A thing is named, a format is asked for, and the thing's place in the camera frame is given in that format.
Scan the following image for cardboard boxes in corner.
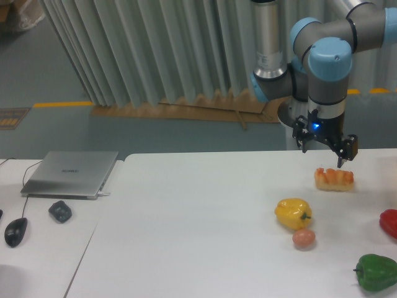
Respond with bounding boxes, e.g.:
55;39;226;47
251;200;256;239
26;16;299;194
1;0;45;34

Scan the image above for brown egg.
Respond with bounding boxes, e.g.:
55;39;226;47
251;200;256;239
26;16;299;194
292;229;316;248

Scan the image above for brown cardboard sheet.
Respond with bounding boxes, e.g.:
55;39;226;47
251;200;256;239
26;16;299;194
91;89;287;130

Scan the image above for black computer mouse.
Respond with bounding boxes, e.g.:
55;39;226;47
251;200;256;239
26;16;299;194
4;217;28;248

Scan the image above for red bell pepper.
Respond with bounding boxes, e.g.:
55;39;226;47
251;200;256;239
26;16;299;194
379;209;397;238

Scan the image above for green bell pepper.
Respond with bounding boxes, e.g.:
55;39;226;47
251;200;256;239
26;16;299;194
353;254;396;292

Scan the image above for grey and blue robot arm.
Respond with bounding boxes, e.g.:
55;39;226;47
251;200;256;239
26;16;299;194
251;1;396;166

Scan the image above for orange sliced bread toy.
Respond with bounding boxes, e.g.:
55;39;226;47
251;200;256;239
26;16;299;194
314;168;354;192

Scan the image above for small black controller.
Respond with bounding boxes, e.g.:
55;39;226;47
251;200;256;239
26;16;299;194
48;201;73;224

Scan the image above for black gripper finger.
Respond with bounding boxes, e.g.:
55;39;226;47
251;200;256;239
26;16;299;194
325;134;359;168
292;115;313;153

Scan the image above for silver closed laptop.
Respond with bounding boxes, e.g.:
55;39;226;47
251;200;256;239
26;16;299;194
20;151;118;199

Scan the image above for yellow bell pepper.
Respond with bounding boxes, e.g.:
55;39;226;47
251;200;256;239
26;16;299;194
274;198;312;230

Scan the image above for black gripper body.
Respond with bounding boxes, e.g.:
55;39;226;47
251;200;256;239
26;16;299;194
308;109;344;145

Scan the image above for black mouse cable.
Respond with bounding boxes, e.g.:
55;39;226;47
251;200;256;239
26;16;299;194
0;157;44;220

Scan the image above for white usb cable plug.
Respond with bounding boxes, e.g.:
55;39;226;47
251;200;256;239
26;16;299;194
97;191;110;197

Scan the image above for grey folding partition screen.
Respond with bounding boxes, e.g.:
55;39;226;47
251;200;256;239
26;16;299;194
40;0;397;108

